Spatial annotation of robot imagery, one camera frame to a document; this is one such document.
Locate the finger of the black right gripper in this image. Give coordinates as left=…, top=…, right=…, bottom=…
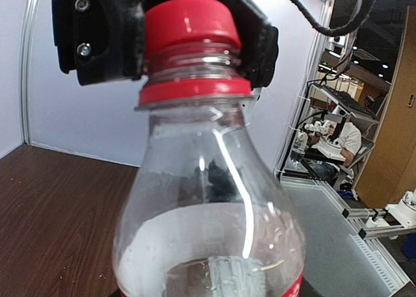
left=225, top=0, right=279, bottom=88
left=51, top=0, right=147, bottom=86

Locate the red cola bottle cap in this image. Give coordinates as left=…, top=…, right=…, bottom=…
left=145, top=0, right=242, bottom=58

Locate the clear cola bottle red label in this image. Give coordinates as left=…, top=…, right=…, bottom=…
left=112, top=40, right=307, bottom=297

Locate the seated person white shirt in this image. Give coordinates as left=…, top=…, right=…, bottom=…
left=304, top=122, right=361, bottom=184

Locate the aluminium left corner post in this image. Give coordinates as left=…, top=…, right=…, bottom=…
left=19, top=0, right=40, bottom=144

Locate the black braided right cable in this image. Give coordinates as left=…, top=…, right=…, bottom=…
left=240, top=0, right=381, bottom=36

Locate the aluminium front frame rail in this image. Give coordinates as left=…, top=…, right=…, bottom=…
left=281, top=177, right=415, bottom=296

